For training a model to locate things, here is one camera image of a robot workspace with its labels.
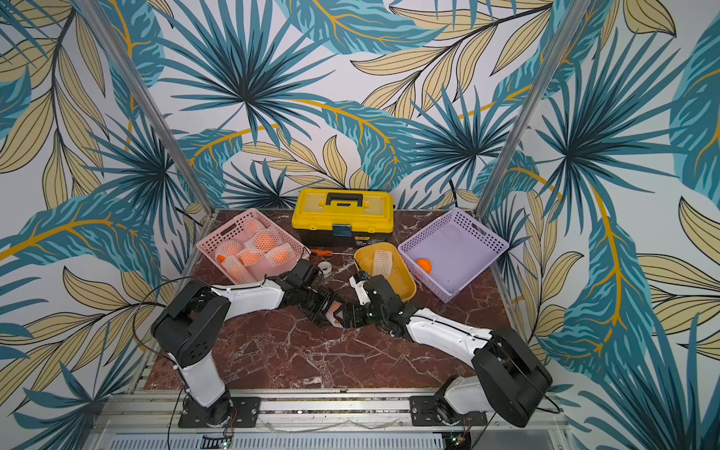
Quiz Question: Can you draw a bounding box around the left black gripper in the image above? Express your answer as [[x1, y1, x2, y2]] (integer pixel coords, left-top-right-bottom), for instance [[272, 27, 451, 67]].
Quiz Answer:
[[297, 285, 347, 327]]

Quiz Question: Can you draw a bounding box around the white foam net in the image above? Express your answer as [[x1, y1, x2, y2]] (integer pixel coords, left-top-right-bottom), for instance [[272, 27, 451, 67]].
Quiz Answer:
[[325, 301, 345, 328], [372, 249, 393, 279]]

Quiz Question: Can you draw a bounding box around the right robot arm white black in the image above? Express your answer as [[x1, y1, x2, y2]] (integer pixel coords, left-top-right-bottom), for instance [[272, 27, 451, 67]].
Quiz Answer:
[[325, 276, 552, 428]]

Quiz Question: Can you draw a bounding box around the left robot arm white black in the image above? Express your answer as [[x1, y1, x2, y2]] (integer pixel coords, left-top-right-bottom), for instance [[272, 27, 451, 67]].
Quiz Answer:
[[151, 259, 342, 427]]

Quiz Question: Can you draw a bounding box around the white tape roll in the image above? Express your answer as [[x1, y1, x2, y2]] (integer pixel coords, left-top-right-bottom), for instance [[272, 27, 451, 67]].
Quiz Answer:
[[318, 261, 333, 279]]

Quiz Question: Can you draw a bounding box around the yellow oval tray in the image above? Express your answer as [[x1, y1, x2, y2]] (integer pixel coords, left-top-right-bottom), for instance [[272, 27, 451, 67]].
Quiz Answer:
[[354, 242, 416, 303]]

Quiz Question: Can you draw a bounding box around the netted orange right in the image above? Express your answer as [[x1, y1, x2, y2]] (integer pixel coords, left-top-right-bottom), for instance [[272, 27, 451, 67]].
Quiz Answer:
[[264, 243, 297, 267]]

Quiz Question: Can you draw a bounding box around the netted orange middle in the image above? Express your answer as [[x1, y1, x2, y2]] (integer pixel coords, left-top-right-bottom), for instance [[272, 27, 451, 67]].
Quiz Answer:
[[245, 228, 283, 252]]

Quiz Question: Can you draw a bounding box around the pink plastic basket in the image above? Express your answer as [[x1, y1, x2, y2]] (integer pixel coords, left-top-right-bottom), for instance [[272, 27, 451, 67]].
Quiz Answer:
[[196, 209, 309, 282]]

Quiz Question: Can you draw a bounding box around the yellow black toolbox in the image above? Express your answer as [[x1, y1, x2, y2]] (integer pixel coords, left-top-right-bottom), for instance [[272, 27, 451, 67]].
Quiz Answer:
[[292, 189, 394, 248]]

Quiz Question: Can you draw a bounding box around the netted orange front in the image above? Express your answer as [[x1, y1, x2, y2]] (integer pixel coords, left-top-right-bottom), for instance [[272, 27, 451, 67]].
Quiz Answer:
[[219, 255, 255, 284]]

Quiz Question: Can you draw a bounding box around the purple plastic basket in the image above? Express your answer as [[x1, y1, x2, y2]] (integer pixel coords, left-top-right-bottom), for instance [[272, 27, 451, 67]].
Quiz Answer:
[[397, 208, 509, 304]]

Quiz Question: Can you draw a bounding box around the orange handled screwdriver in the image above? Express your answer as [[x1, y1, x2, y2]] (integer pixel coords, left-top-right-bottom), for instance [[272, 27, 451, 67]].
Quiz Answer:
[[310, 249, 353, 258]]

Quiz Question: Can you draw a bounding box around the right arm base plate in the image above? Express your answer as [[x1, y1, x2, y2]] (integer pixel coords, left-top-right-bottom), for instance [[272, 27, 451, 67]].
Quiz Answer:
[[409, 396, 488, 427]]

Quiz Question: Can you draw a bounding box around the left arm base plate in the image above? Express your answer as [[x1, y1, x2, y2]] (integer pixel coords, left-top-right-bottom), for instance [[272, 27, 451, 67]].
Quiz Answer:
[[178, 396, 261, 429]]

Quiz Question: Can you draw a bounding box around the front aluminium rail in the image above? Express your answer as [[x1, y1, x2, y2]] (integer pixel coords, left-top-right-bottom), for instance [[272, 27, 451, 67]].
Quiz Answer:
[[84, 388, 576, 449]]

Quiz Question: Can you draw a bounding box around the right aluminium frame post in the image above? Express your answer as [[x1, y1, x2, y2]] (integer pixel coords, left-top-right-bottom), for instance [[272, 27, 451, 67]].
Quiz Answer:
[[474, 0, 590, 221]]

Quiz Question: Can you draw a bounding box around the aluminium frame post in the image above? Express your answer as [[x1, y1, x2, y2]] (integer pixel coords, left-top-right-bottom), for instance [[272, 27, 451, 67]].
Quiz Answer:
[[474, 0, 590, 221], [75, 0, 215, 216]]

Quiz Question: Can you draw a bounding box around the left aluminium frame post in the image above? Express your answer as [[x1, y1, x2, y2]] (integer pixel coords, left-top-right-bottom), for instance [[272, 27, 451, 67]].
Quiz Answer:
[[75, 0, 215, 216]]

